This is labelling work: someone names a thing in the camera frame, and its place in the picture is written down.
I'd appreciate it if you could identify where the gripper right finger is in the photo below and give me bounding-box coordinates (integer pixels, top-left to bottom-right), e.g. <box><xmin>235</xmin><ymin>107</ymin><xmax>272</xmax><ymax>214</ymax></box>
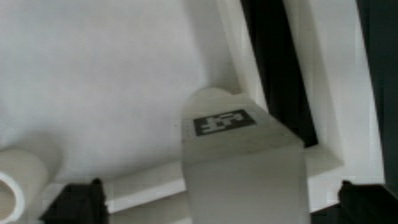
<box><xmin>338</xmin><ymin>181</ymin><xmax>398</xmax><ymax>224</ymax></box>

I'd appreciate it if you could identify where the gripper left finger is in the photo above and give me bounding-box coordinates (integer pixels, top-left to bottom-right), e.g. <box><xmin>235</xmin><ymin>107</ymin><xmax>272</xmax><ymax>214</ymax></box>
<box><xmin>40</xmin><ymin>178</ymin><xmax>109</xmax><ymax>224</ymax></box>

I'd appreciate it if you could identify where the white table leg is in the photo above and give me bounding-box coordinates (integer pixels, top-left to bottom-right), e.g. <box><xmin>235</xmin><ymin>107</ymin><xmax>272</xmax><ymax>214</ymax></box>
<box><xmin>182</xmin><ymin>88</ymin><xmax>311</xmax><ymax>224</ymax></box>

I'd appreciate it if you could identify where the white square table top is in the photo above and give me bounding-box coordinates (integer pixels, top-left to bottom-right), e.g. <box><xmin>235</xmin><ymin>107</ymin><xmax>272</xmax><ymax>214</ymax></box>
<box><xmin>0</xmin><ymin>0</ymin><xmax>347</xmax><ymax>224</ymax></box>

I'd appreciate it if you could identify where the white right fence rail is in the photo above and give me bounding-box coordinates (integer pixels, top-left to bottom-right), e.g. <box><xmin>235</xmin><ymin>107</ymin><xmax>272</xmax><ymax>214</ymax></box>
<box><xmin>285</xmin><ymin>0</ymin><xmax>386</xmax><ymax>210</ymax></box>

